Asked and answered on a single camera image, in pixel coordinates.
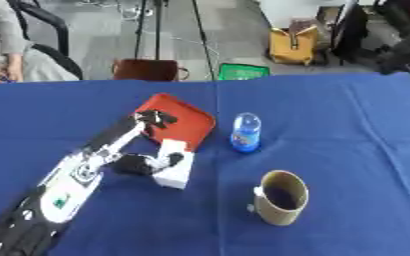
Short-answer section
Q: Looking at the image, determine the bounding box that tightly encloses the clear blue plastic bottle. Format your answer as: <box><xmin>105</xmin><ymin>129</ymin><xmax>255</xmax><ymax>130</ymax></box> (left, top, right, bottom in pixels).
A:
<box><xmin>229</xmin><ymin>112</ymin><xmax>263</xmax><ymax>154</ymax></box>

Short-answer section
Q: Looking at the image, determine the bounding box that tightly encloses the yellow bag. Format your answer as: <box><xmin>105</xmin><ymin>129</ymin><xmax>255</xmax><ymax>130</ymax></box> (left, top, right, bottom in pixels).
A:
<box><xmin>266</xmin><ymin>25</ymin><xmax>321</xmax><ymax>66</ymax></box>

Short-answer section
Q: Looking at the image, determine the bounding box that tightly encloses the black tripod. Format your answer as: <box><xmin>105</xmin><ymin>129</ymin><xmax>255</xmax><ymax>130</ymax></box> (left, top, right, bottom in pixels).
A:
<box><xmin>131</xmin><ymin>0</ymin><xmax>218</xmax><ymax>82</ymax></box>

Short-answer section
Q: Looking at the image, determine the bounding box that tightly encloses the person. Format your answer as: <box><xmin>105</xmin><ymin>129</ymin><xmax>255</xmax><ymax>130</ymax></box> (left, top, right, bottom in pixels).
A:
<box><xmin>0</xmin><ymin>0</ymin><xmax>81</xmax><ymax>84</ymax></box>

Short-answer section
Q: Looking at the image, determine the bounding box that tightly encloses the white rectangular box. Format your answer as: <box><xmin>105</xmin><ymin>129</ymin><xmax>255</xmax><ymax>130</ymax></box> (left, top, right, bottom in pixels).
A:
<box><xmin>150</xmin><ymin>138</ymin><xmax>197</xmax><ymax>191</ymax></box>

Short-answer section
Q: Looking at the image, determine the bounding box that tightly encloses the black equipment stand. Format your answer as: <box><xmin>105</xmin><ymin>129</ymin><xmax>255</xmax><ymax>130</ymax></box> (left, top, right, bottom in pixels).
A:
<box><xmin>329</xmin><ymin>0</ymin><xmax>410</xmax><ymax>76</ymax></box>

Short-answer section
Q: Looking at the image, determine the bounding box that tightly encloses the brown bag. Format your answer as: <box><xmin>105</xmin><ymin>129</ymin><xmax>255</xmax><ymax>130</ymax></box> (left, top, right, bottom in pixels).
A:
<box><xmin>110</xmin><ymin>58</ymin><xmax>191</xmax><ymax>82</ymax></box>

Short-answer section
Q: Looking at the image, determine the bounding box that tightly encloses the black chair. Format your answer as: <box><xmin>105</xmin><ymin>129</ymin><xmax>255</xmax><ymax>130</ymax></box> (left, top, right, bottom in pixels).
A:
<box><xmin>5</xmin><ymin>0</ymin><xmax>85</xmax><ymax>81</ymax></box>

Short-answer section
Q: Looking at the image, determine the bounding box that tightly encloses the tan mug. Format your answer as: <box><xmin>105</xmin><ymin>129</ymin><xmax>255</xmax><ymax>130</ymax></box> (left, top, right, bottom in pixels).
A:
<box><xmin>247</xmin><ymin>169</ymin><xmax>310</xmax><ymax>227</ymax></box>

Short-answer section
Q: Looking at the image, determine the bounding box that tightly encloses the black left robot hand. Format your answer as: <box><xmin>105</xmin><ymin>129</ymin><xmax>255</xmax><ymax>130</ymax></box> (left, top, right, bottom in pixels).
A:
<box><xmin>82</xmin><ymin>109</ymin><xmax>186</xmax><ymax>177</ymax></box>

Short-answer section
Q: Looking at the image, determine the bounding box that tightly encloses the red square tray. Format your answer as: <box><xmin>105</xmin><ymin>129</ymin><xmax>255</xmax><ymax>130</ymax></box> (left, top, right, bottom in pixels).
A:
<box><xmin>133</xmin><ymin>92</ymin><xmax>218</xmax><ymax>153</ymax></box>

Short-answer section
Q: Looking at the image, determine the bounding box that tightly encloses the green box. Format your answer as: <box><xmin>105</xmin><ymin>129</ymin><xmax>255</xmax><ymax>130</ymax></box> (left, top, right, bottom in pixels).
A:
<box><xmin>215</xmin><ymin>62</ymin><xmax>272</xmax><ymax>81</ymax></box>

